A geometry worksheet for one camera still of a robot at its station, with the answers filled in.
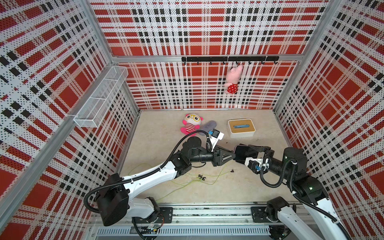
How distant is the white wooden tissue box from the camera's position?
3.40 ft

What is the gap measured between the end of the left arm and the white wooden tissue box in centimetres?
40

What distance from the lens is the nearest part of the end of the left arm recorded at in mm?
550
